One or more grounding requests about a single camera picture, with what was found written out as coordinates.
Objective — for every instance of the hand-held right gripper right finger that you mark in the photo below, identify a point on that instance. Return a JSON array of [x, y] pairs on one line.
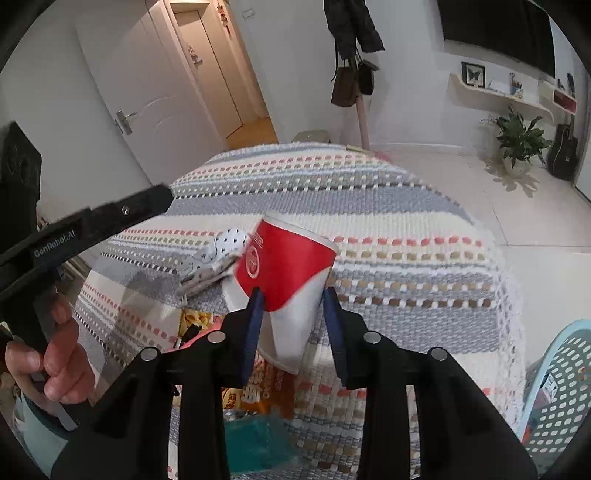
[[334, 337]]

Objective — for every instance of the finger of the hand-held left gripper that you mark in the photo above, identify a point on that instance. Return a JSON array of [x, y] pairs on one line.
[[134, 205]]

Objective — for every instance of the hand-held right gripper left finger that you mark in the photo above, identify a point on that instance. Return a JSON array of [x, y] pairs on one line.
[[254, 332]]

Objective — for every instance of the red paper cup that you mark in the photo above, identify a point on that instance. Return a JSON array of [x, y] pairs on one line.
[[286, 272]]

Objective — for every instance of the light blue plastic basket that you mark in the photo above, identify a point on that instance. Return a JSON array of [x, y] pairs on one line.
[[554, 401]]

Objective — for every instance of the brown shoulder bag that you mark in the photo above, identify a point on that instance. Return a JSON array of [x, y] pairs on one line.
[[344, 87]]

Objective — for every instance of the black shoulder bag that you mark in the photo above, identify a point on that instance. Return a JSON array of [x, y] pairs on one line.
[[367, 76]]

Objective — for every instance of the person's left hand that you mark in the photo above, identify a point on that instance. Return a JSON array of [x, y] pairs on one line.
[[60, 355]]

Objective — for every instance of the yellow snack packet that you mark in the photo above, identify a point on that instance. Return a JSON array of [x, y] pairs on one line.
[[261, 387]]

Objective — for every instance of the white polka dot packet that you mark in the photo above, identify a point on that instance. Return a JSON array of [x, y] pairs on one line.
[[217, 258]]

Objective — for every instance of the teal plastic wrapper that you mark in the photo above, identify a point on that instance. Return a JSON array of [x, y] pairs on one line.
[[258, 438]]

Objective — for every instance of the striped woven blanket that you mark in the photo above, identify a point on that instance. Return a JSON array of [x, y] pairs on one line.
[[369, 230]]

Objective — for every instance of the white room door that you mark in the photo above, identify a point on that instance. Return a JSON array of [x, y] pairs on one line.
[[138, 92]]

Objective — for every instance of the hallway door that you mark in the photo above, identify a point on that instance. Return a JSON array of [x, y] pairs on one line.
[[207, 69]]

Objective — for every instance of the potted green plant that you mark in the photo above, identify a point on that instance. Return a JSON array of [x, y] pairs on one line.
[[519, 138]]

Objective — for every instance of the black coat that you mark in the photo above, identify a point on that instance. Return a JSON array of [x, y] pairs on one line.
[[351, 23]]

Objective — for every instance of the black guitar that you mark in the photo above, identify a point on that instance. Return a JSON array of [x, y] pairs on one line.
[[563, 152]]

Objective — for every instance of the framed butterfly picture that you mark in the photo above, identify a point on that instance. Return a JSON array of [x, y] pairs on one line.
[[473, 74]]

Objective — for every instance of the pen holder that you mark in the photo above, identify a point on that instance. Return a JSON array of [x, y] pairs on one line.
[[516, 87]]

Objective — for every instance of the red and white shelf box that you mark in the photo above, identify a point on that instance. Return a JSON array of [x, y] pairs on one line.
[[561, 97]]

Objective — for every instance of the wall light switch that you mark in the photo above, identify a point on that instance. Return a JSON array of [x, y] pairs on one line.
[[249, 13]]

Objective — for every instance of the low curved wall shelf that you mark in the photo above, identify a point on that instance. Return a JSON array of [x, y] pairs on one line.
[[498, 97]]

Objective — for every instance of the wall television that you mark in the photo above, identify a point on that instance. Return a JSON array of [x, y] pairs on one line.
[[498, 27]]

